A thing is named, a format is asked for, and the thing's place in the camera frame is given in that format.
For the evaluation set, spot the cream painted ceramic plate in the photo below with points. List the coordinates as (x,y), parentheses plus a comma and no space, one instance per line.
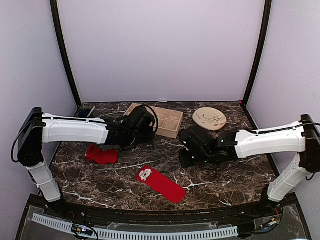
(209,118)

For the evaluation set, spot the white perforated cable duct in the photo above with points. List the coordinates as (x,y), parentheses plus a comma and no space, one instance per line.
(119,231)

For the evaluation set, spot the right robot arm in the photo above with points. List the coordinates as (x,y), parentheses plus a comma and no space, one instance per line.
(301,137)

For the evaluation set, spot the black front rail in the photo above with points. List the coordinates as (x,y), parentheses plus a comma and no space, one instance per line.
(98,216)

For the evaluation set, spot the right black frame post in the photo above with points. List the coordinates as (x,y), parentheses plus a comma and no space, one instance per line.
(259,51)

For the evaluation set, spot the dark blue cup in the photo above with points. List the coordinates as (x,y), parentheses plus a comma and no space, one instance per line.
(85,113)

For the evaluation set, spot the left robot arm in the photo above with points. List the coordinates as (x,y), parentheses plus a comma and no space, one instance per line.
(41,128)

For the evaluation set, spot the black frame post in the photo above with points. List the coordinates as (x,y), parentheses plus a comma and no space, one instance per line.
(63,51)
(259,51)

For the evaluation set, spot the wooden stick in cup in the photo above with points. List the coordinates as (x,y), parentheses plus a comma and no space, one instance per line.
(92,111)

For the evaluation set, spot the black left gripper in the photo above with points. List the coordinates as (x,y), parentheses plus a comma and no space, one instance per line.
(149,138)

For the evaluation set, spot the left black frame post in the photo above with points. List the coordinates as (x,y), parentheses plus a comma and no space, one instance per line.
(63,51)

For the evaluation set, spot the plain red sock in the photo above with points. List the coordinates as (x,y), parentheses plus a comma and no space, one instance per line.
(101,157)

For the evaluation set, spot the red Santa face sock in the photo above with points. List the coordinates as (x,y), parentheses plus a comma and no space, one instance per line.
(161,184)

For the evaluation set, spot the wooden compartment tray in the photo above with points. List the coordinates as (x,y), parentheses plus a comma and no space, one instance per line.
(169,122)

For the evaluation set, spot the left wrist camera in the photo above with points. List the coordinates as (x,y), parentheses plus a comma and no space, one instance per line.
(140,118)

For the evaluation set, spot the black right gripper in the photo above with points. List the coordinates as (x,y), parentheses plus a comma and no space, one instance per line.
(185,162)

